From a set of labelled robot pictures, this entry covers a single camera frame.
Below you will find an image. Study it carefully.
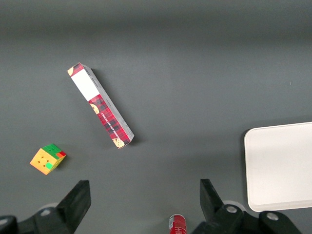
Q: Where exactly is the red aluminium drink bottle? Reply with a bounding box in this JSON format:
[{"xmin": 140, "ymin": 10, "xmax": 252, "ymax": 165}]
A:
[{"xmin": 169, "ymin": 214, "xmax": 187, "ymax": 234}]

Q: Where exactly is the red tartan cookie box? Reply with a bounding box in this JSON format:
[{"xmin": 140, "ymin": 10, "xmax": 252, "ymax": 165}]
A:
[{"xmin": 67, "ymin": 62, "xmax": 135, "ymax": 150}]

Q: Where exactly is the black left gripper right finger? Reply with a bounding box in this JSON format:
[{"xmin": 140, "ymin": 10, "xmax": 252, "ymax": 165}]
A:
[{"xmin": 195, "ymin": 179, "xmax": 244, "ymax": 234}]

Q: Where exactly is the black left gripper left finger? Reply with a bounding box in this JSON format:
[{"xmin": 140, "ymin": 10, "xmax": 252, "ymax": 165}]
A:
[{"xmin": 34, "ymin": 180, "xmax": 91, "ymax": 234}]

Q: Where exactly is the white rectangular tray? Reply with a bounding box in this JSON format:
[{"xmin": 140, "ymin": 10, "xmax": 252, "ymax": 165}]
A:
[{"xmin": 244, "ymin": 121, "xmax": 312, "ymax": 213}]

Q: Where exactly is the multicoloured puzzle cube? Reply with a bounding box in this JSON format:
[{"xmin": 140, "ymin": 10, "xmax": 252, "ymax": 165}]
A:
[{"xmin": 29, "ymin": 143, "xmax": 67, "ymax": 176}]

